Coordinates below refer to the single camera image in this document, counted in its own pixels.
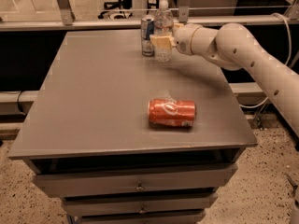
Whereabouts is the right metal bracket post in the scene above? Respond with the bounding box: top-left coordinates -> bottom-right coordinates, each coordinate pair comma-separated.
177,0 -> 191,23

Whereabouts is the silver blue redbull can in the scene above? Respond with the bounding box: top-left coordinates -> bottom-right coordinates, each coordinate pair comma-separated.
141,15 -> 154,57

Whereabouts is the metal bracket post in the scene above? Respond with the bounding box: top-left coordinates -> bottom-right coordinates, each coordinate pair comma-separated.
177,0 -> 191,23
56,0 -> 75,25

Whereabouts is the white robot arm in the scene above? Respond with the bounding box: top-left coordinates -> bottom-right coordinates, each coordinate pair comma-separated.
149,23 -> 299,135

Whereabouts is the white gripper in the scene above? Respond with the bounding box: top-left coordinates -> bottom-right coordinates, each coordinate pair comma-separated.
149,23 -> 201,55

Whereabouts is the clear plastic water bottle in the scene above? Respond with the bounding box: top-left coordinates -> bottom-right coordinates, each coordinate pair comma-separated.
154,1 -> 174,63

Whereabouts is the bottom grey drawer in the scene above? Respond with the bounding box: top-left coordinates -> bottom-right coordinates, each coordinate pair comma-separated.
80,210 -> 206,224

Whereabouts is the black cable at left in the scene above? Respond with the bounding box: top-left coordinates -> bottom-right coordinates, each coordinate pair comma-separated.
16,91 -> 26,115

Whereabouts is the orange soda can lying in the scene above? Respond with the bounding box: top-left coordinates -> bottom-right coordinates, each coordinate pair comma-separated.
148,98 -> 196,127

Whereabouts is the grey metal rail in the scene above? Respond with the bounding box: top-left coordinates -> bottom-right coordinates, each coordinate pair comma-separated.
0,14 -> 299,33

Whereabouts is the middle grey drawer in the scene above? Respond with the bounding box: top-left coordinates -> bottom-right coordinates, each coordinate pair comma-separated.
62,192 -> 218,217

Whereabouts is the grey drawer cabinet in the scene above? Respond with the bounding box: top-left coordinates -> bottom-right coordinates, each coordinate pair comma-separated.
7,27 -> 259,224

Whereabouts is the top grey drawer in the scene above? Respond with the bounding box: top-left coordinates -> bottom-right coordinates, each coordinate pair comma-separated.
33,163 -> 237,197

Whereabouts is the left metal bracket post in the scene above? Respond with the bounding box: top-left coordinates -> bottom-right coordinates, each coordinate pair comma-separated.
56,0 -> 75,25

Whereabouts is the grey drawer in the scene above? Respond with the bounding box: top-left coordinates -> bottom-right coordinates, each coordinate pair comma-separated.
62,192 -> 218,217
33,163 -> 237,197
80,210 -> 206,224

